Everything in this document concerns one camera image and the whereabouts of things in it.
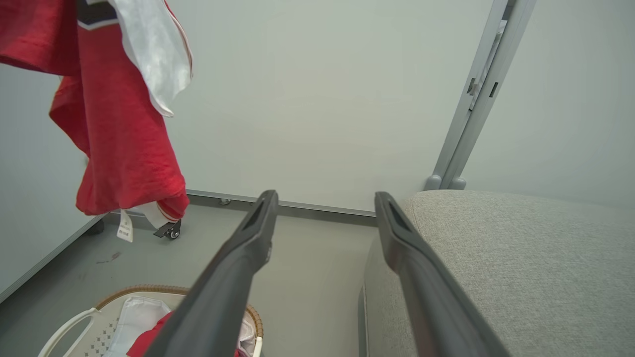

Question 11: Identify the aluminium partition bottom rail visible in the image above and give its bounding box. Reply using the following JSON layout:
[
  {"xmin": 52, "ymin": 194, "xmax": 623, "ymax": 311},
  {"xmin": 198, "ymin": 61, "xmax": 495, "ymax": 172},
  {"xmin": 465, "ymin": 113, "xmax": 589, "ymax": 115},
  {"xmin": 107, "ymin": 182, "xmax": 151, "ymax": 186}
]
[{"xmin": 185, "ymin": 189, "xmax": 379, "ymax": 227}]

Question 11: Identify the grey fabric sofa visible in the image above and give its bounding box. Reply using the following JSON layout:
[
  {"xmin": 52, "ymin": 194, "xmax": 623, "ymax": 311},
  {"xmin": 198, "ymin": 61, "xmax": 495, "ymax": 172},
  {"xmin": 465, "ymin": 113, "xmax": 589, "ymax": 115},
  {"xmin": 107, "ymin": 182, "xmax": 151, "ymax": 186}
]
[{"xmin": 358, "ymin": 190, "xmax": 635, "ymax": 357}]

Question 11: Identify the black caster wheel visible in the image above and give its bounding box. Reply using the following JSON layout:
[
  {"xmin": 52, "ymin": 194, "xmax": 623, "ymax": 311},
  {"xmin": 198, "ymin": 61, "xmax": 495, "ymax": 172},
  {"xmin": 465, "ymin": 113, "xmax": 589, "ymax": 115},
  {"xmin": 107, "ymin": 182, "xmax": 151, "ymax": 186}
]
[{"xmin": 153, "ymin": 220, "xmax": 182, "ymax": 240}]

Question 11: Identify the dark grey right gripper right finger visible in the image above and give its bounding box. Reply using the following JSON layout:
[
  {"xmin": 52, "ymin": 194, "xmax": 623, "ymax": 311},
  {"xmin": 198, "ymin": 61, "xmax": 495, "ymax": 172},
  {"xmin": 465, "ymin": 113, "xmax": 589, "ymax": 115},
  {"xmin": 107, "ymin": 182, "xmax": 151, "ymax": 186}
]
[{"xmin": 374, "ymin": 191, "xmax": 511, "ymax": 357}]

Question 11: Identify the small red clothing piece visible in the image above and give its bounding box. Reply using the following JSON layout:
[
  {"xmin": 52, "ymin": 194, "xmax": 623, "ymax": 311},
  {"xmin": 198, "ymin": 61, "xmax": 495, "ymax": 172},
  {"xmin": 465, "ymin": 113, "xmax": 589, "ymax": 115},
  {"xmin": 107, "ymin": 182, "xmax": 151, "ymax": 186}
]
[{"xmin": 126, "ymin": 311, "xmax": 175, "ymax": 357}]

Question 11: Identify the red clothing item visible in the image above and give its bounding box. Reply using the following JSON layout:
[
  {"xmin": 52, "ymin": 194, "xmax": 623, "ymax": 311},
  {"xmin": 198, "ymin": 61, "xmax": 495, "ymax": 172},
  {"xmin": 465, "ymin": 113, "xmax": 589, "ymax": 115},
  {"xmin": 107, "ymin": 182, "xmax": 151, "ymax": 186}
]
[{"xmin": 0, "ymin": 0, "xmax": 194, "ymax": 243}]

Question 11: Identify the white laundry basket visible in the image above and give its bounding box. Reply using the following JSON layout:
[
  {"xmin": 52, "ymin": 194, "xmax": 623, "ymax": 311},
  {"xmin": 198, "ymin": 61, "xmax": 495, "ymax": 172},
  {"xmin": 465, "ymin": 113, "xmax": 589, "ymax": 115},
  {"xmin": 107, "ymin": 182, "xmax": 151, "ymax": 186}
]
[{"xmin": 37, "ymin": 284, "xmax": 264, "ymax": 357}]

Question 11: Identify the grey partition post pair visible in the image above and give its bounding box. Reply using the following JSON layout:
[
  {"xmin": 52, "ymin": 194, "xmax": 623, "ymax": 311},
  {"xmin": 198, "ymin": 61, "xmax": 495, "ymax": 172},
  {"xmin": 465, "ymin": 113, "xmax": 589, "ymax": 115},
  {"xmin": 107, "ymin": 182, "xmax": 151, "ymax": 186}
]
[{"xmin": 424, "ymin": 0, "xmax": 537, "ymax": 191}]

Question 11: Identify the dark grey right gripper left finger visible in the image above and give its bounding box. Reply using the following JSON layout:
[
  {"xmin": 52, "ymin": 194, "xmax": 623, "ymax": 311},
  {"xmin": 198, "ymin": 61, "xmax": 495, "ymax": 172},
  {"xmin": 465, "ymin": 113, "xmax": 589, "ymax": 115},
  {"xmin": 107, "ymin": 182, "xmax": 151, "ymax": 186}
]
[{"xmin": 144, "ymin": 190, "xmax": 279, "ymax": 357}]

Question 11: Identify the white clothing in basket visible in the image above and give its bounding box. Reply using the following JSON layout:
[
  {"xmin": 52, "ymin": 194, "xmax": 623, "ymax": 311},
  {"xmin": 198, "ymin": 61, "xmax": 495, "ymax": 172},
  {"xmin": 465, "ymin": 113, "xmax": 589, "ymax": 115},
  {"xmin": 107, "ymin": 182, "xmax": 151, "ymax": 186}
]
[{"xmin": 103, "ymin": 296, "xmax": 172, "ymax": 357}]

